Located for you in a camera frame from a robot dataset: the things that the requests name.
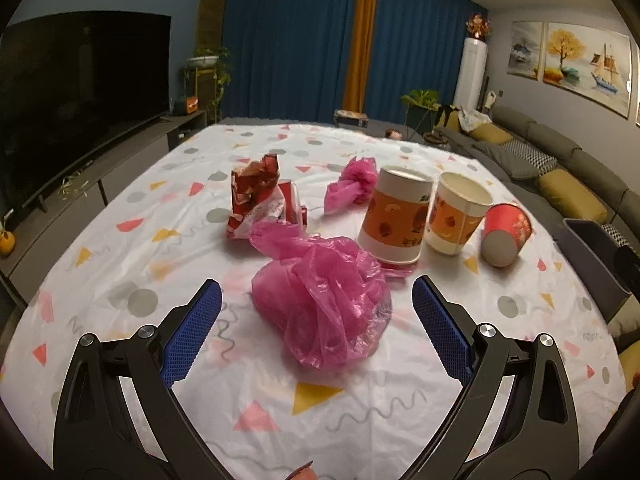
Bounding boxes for yellow ribbon strands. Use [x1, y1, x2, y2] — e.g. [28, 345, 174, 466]
[57, 172, 89, 199]

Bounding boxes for black flat television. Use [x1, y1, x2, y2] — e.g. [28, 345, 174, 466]
[0, 10, 172, 213]

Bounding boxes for grey plastic bin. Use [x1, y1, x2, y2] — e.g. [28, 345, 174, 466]
[562, 217, 640, 297]

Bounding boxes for small grey landscape painting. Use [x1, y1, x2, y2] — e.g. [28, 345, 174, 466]
[509, 20, 544, 81]

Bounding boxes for red patterned paper cup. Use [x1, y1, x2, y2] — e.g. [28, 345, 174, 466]
[481, 202, 534, 267]

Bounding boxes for grey sofa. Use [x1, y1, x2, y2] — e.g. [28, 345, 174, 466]
[435, 105, 640, 361]

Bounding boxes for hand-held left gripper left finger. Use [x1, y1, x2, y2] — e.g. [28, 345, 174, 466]
[52, 279, 223, 480]

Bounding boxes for white stick vacuum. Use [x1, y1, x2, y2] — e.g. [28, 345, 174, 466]
[481, 77, 503, 111]

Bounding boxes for tree and sailboat painting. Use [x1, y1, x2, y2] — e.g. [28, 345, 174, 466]
[541, 21, 632, 120]

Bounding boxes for black white patterned cushion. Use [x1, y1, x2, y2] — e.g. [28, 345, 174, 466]
[500, 139, 558, 172]
[600, 222, 640, 250]

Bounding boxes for red white plastic packet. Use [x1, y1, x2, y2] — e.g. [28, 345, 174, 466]
[226, 180, 309, 239]

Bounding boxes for orange curtain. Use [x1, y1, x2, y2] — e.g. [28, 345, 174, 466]
[345, 0, 381, 114]

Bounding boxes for potted plant on green stand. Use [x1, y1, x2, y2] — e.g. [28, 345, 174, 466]
[400, 89, 442, 134]

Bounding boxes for small pink plastic bag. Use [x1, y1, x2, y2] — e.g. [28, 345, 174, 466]
[325, 156, 379, 216]

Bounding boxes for black garment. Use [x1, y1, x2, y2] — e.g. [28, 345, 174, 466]
[435, 105, 461, 129]

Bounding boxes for flat grey cushion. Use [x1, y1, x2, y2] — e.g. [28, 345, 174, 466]
[472, 141, 546, 181]

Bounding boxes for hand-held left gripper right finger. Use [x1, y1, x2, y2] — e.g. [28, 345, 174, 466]
[407, 275, 581, 480]

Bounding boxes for red gold flower decoration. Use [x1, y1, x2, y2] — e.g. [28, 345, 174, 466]
[466, 14, 492, 40]

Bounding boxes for trailing plant on metal stand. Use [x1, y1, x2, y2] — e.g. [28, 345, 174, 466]
[182, 46, 233, 124]

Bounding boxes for white cloth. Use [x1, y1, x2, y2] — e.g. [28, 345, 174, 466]
[457, 109, 494, 134]

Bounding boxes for blue curtain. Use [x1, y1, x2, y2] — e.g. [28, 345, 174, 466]
[367, 0, 488, 124]
[222, 0, 359, 122]

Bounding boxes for grey television cabinet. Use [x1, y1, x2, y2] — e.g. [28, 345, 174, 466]
[0, 110, 208, 306]

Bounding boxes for small low table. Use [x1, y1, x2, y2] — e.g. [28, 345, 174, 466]
[334, 109, 370, 129]

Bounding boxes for small yellow cushion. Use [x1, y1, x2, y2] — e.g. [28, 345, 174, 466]
[470, 124, 515, 145]

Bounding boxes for large pink plastic bag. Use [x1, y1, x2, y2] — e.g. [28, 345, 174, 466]
[249, 222, 394, 372]

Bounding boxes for white standing air conditioner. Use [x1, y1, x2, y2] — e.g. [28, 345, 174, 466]
[453, 37, 488, 111]

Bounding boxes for orange printed paper cup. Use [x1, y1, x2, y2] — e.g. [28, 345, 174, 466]
[425, 172, 493, 256]
[357, 166, 432, 265]

